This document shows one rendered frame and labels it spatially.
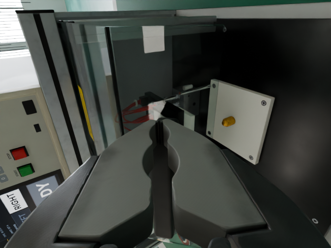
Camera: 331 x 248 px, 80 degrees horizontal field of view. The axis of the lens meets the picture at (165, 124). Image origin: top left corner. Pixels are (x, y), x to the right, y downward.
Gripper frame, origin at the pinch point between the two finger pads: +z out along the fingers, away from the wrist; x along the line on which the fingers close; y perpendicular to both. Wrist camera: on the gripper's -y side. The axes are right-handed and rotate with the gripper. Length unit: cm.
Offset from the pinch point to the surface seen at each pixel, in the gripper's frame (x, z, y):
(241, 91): 16.6, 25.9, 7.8
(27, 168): -24.4, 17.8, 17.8
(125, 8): -11, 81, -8
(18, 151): -24.6, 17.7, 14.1
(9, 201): -29.0, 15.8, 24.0
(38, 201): -25.4, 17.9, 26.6
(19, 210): -28.4, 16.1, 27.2
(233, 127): 16.4, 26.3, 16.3
